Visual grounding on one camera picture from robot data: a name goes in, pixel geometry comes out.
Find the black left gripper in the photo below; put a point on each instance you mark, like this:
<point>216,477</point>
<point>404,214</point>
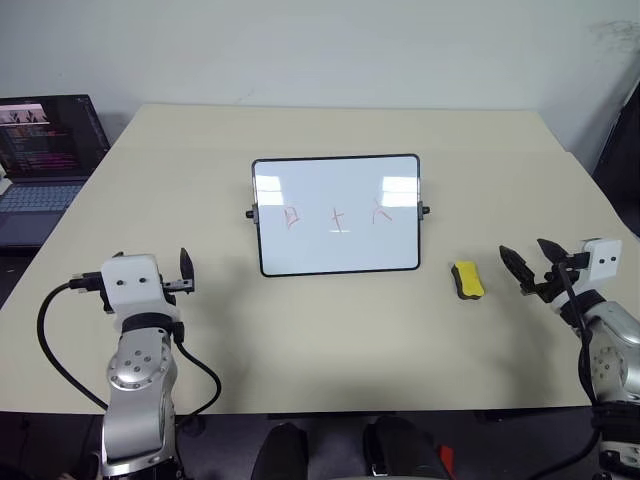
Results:
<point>179,287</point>

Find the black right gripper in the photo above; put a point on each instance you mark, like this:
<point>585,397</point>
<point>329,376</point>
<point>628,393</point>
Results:
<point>555,287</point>

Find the yellow and black eraser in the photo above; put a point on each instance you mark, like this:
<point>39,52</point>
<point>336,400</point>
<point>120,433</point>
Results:
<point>470,280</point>

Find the open dark laptop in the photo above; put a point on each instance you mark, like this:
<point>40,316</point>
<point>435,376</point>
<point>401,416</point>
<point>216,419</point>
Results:
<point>45,145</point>

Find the black-framed small whiteboard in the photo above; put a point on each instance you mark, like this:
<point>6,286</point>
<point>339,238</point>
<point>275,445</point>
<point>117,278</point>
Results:
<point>335,240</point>

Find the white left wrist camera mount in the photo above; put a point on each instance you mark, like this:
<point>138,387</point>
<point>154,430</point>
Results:
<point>130,295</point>

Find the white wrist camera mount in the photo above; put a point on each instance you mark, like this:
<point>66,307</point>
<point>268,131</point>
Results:
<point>130,295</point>
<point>602,265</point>

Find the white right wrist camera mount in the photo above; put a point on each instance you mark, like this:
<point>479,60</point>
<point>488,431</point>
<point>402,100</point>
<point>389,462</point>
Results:
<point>602,265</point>

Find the black table frame bar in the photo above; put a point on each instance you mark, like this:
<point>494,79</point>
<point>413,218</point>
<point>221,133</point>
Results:
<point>430,414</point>

